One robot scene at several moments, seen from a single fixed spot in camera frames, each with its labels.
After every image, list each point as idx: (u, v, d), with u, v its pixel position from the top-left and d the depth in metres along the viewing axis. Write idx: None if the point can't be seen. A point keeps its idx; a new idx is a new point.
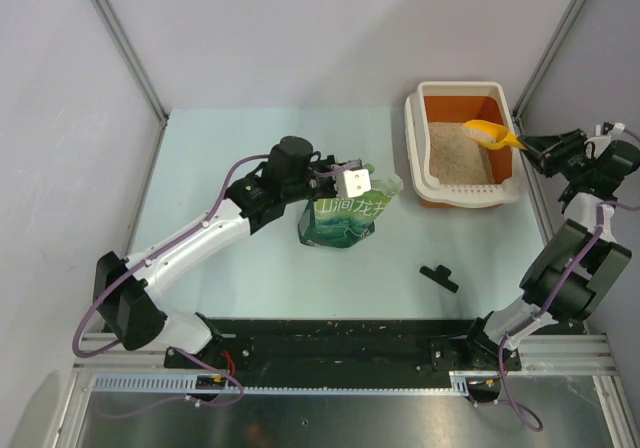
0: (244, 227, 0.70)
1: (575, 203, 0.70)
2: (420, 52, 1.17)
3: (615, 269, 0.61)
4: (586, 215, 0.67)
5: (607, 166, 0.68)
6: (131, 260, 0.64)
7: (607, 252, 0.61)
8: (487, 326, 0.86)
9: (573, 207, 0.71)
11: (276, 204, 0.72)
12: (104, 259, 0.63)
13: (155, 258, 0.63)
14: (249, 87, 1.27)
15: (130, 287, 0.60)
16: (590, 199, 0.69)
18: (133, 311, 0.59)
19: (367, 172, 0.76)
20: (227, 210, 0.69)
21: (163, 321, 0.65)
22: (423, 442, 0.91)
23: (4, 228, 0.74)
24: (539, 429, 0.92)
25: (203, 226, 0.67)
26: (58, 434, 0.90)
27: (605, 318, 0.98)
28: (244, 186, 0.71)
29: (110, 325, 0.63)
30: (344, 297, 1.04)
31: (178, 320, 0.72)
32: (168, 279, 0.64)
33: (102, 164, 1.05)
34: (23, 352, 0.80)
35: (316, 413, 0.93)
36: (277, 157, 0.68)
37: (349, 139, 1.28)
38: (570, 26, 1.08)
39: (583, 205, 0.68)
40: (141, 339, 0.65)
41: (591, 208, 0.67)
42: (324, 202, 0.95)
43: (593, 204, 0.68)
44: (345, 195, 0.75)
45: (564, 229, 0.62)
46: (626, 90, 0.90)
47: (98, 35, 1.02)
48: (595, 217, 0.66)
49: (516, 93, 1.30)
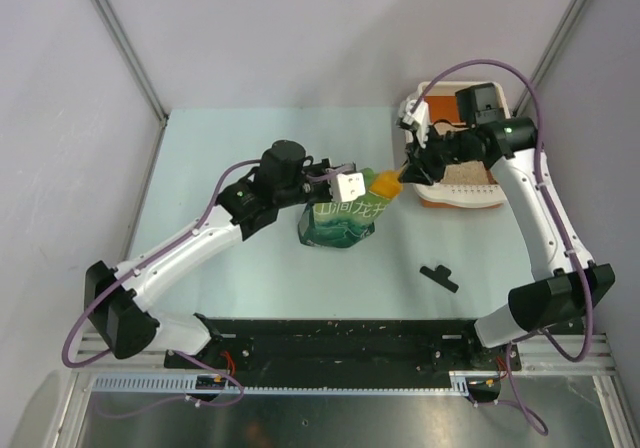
0: (233, 234, 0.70)
1: (512, 181, 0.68)
2: (419, 52, 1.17)
3: (604, 290, 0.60)
4: (537, 202, 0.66)
5: (480, 100, 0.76)
6: (120, 269, 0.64)
7: (596, 286, 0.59)
8: (482, 335, 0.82)
9: (507, 184, 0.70)
11: (269, 209, 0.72)
12: (93, 269, 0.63)
13: (144, 268, 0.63)
14: (249, 86, 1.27)
15: (119, 297, 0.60)
16: (525, 170, 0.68)
18: (121, 321, 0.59)
19: (361, 175, 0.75)
20: (218, 216, 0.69)
21: (156, 328, 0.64)
22: (424, 442, 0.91)
23: (4, 228, 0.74)
24: (544, 434, 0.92)
25: (193, 233, 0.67)
26: (59, 434, 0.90)
27: (605, 317, 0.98)
28: (236, 191, 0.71)
29: (101, 334, 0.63)
30: (343, 297, 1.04)
31: (169, 325, 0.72)
32: (158, 288, 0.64)
33: (102, 164, 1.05)
34: (22, 352, 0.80)
35: (315, 413, 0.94)
36: (270, 162, 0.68)
37: (348, 139, 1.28)
38: (569, 29, 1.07)
39: (529, 196, 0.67)
40: (134, 347, 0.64)
41: (534, 190, 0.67)
42: (322, 205, 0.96)
43: (534, 186, 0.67)
44: (339, 199, 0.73)
45: (553, 292, 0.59)
46: (627, 89, 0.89)
47: (98, 37, 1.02)
48: (547, 206, 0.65)
49: (516, 93, 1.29)
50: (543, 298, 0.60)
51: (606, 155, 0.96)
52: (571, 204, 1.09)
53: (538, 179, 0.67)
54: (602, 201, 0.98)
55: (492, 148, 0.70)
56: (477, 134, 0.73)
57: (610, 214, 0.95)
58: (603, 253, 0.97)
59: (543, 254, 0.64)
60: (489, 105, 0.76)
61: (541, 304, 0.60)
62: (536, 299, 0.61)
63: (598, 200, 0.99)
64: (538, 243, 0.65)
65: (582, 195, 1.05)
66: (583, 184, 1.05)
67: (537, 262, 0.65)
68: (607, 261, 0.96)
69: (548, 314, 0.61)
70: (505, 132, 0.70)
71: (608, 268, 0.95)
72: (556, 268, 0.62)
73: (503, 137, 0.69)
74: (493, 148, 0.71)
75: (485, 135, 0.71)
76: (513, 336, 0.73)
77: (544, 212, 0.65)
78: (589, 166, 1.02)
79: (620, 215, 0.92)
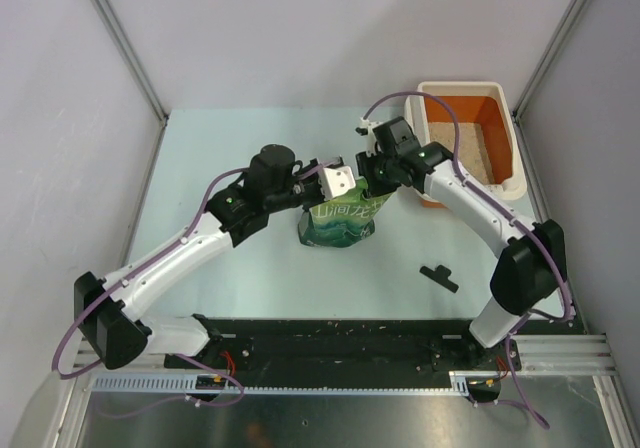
0: (224, 241, 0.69)
1: (442, 189, 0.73)
2: (420, 52, 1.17)
3: (561, 243, 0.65)
4: (467, 196, 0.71)
5: (396, 135, 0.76)
6: (108, 279, 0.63)
7: (549, 239, 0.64)
8: (474, 330, 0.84)
9: (439, 193, 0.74)
11: (259, 216, 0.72)
12: (81, 280, 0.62)
13: (132, 278, 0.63)
14: (249, 86, 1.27)
15: (107, 308, 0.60)
16: (448, 176, 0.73)
18: (110, 332, 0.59)
19: (349, 168, 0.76)
20: (207, 224, 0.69)
21: (147, 336, 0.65)
22: (424, 442, 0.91)
23: (4, 229, 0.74)
24: (545, 428, 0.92)
25: (182, 241, 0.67)
26: (59, 434, 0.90)
27: (605, 318, 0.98)
28: (226, 198, 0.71)
29: (92, 345, 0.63)
30: (343, 297, 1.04)
31: (164, 331, 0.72)
32: (147, 297, 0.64)
33: (102, 164, 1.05)
34: (21, 353, 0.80)
35: (315, 413, 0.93)
36: (257, 169, 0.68)
37: (348, 139, 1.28)
38: (569, 29, 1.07)
39: (461, 193, 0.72)
40: (126, 357, 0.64)
41: (461, 187, 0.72)
42: (320, 208, 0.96)
43: (460, 184, 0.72)
44: (330, 196, 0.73)
45: (516, 258, 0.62)
46: (626, 89, 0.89)
47: (98, 37, 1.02)
48: (476, 194, 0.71)
49: (516, 93, 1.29)
50: (514, 271, 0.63)
51: (606, 155, 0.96)
52: (571, 205, 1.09)
53: (461, 178, 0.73)
54: (602, 201, 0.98)
55: (416, 175, 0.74)
56: (401, 163, 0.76)
57: (610, 215, 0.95)
58: (603, 253, 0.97)
59: (494, 232, 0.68)
60: (404, 137, 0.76)
61: (514, 276, 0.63)
62: (509, 274, 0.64)
63: (598, 201, 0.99)
64: (486, 227, 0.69)
65: (582, 196, 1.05)
66: (583, 185, 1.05)
67: (494, 243, 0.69)
68: (607, 262, 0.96)
69: (526, 285, 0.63)
70: (422, 160, 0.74)
71: (609, 268, 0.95)
72: (510, 237, 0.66)
73: (420, 162, 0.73)
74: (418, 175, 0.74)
75: (407, 166, 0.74)
76: (506, 329, 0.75)
77: (478, 200, 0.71)
78: (589, 166, 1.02)
79: (620, 215, 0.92)
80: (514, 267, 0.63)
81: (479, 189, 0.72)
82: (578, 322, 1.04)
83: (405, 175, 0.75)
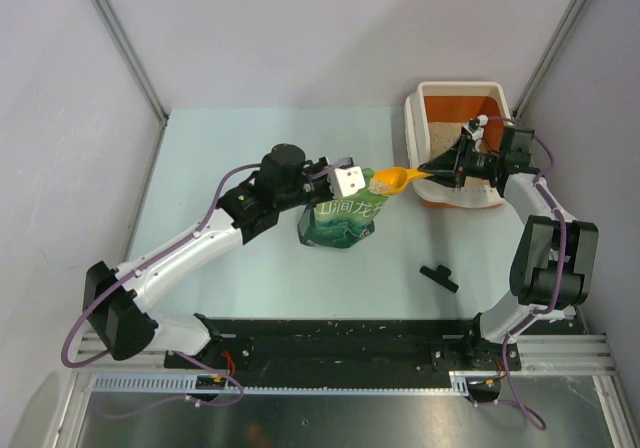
0: (236, 237, 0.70)
1: (514, 186, 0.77)
2: (420, 53, 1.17)
3: (591, 245, 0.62)
4: (531, 194, 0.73)
5: (513, 144, 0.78)
6: (121, 269, 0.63)
7: (578, 232, 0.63)
8: (482, 328, 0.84)
9: (513, 191, 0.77)
11: (269, 214, 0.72)
12: (95, 269, 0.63)
13: (145, 269, 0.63)
14: (249, 86, 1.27)
15: (120, 298, 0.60)
16: (525, 178, 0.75)
18: (121, 322, 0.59)
19: (360, 168, 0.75)
20: (219, 219, 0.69)
21: (154, 329, 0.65)
22: (423, 442, 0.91)
23: (5, 229, 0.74)
24: (542, 429, 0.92)
25: (194, 235, 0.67)
26: (58, 434, 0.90)
27: (605, 318, 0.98)
28: (237, 196, 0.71)
29: (99, 334, 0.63)
30: (342, 297, 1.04)
31: (169, 327, 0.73)
32: (158, 290, 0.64)
33: (103, 164, 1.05)
34: (23, 353, 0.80)
35: (315, 413, 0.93)
36: (269, 166, 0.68)
37: (349, 138, 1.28)
38: (569, 28, 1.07)
39: (526, 191, 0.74)
40: (133, 348, 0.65)
41: (530, 187, 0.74)
42: (323, 204, 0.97)
43: (532, 185, 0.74)
44: (340, 195, 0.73)
45: (535, 228, 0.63)
46: (627, 88, 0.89)
47: (98, 37, 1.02)
48: (540, 195, 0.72)
49: (516, 93, 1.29)
50: (529, 240, 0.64)
51: (606, 155, 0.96)
52: (569, 205, 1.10)
53: (535, 180, 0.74)
54: (602, 202, 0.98)
55: (503, 179, 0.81)
56: (498, 165, 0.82)
57: (609, 215, 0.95)
58: (603, 253, 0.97)
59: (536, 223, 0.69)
60: (519, 150, 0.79)
61: (528, 245, 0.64)
62: (524, 245, 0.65)
63: (598, 202, 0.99)
64: None
65: (582, 195, 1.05)
66: (583, 185, 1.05)
67: None
68: (607, 262, 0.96)
69: (534, 258, 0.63)
70: (515, 170, 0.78)
71: (608, 269, 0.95)
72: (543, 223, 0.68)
73: (512, 172, 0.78)
74: (504, 180, 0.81)
75: (499, 170, 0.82)
76: (511, 322, 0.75)
77: (538, 198, 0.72)
78: (589, 166, 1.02)
79: (619, 216, 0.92)
80: (530, 235, 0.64)
81: (547, 193, 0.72)
82: (578, 322, 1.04)
83: (495, 174, 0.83)
